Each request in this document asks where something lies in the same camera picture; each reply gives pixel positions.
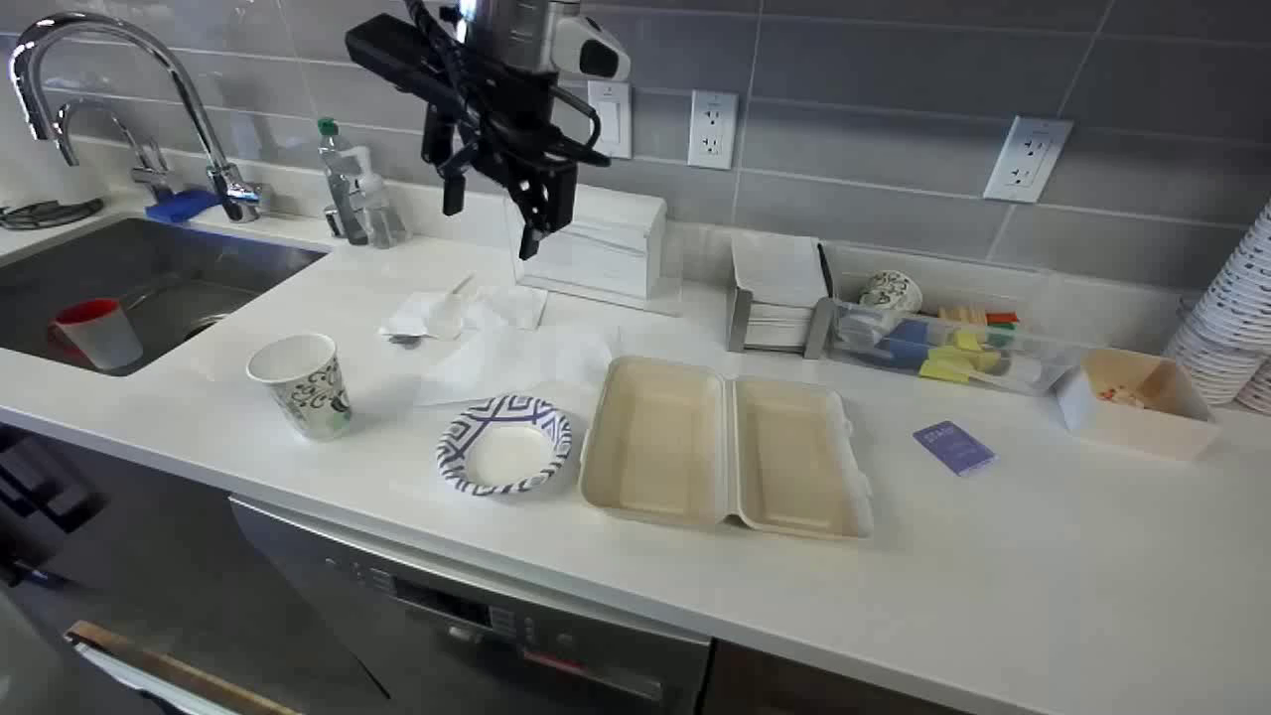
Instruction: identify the red rimmed cup in sink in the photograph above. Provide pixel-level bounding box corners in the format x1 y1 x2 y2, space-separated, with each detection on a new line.
52 297 142 368

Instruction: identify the clear condiment tray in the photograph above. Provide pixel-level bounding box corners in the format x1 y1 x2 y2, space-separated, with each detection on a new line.
828 269 1077 392

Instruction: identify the chrome kitchen faucet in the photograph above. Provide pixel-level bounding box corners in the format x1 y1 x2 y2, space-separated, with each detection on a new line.
3 11 266 227

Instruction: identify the white outlet right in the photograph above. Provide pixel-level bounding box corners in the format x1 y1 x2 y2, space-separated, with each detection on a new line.
985 117 1071 204

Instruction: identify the steel napkin holder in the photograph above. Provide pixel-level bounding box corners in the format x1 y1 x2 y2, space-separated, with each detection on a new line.
726 235 829 355

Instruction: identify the white light switch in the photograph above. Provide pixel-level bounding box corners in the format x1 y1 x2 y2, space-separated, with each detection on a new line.
587 81 630 158

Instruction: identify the blue sponge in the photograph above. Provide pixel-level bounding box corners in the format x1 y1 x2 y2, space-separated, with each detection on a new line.
142 190 217 224

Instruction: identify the steel sink basin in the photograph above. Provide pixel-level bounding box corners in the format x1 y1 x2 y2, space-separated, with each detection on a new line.
0 220 318 376

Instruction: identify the green cap soap bottle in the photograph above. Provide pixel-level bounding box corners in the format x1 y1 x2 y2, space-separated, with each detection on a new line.
318 117 384 245

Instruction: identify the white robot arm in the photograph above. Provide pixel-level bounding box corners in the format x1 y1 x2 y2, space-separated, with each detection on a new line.
409 0 630 258

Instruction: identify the white outlet left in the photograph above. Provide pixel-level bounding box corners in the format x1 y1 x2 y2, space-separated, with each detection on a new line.
686 90 740 166

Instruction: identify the beige foam takeout container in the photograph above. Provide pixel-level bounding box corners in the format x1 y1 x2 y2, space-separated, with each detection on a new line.
580 359 874 540

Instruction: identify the blue patterned paper bowl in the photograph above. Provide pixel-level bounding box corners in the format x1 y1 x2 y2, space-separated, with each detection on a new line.
438 392 580 498

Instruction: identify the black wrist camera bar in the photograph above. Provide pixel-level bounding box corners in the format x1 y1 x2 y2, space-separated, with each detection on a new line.
346 17 460 110

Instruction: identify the white outlet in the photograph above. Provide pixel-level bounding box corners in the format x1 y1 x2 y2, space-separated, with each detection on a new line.
686 90 740 166
985 117 1071 204

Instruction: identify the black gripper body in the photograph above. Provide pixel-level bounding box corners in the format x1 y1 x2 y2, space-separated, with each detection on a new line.
452 60 609 198

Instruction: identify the clear small bottle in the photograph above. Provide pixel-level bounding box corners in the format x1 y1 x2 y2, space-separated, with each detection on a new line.
364 175 407 245

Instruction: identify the stack of paper cups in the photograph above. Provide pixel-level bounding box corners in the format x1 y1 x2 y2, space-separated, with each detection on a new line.
1163 204 1271 407

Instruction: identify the patterned paper cup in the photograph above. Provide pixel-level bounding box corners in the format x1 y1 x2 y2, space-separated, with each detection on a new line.
246 333 352 440

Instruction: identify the stainless dishwasher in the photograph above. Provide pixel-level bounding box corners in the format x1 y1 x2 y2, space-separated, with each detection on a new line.
231 498 712 715

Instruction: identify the white napkin dispenser box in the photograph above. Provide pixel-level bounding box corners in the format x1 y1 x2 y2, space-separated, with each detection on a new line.
513 186 667 307

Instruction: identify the small beige cardboard box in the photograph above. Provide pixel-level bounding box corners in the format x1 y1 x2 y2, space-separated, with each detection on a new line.
1055 348 1220 460

